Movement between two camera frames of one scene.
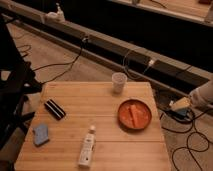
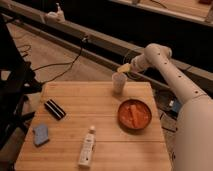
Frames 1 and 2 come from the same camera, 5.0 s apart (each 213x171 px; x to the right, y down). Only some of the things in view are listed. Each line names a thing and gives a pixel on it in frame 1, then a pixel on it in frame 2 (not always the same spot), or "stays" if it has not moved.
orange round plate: (134, 114) stays
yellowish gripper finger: (181, 103) to (137, 64)
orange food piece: (135, 115) stays
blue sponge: (40, 135) stays
